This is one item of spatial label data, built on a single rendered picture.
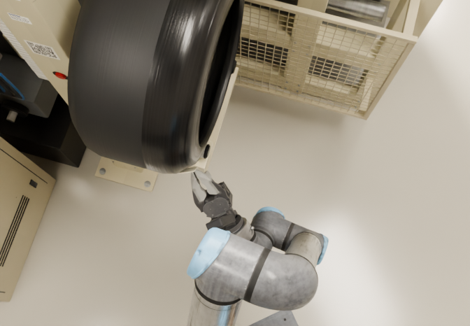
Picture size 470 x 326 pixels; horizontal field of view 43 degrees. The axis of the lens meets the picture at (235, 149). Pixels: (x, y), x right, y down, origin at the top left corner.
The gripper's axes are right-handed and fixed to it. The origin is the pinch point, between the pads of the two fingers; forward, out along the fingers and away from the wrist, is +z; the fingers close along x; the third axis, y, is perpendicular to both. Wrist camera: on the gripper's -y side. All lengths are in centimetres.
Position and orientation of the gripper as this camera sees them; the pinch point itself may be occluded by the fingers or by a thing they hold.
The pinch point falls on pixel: (195, 174)
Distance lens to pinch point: 157.6
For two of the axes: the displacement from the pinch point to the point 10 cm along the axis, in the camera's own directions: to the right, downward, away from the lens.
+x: 8.7, -4.4, -2.2
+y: 0.1, -4.4, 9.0
